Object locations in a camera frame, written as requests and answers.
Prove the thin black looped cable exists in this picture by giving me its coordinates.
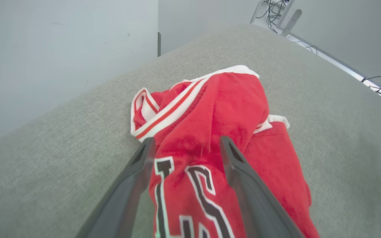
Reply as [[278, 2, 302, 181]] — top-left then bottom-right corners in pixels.
[[361, 76, 381, 97]]

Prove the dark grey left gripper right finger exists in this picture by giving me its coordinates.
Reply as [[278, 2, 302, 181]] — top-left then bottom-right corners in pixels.
[[219, 136, 305, 238]]

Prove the black cable bundle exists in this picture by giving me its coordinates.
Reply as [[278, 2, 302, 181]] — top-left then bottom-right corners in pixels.
[[256, 0, 288, 33]]

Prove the red basketball jersey white trim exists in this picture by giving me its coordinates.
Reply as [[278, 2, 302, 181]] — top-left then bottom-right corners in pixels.
[[130, 65, 320, 238]]

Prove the silver metal frame rail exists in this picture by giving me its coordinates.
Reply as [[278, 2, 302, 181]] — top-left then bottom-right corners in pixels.
[[286, 32, 381, 120]]

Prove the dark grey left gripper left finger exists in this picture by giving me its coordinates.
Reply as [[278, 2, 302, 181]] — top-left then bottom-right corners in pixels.
[[75, 137, 156, 238]]

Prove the white metal post bracket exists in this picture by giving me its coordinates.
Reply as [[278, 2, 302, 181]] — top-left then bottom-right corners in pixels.
[[277, 0, 303, 37]]

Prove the grey partition panel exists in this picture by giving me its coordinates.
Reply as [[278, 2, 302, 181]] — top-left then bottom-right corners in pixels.
[[158, 0, 260, 55]]

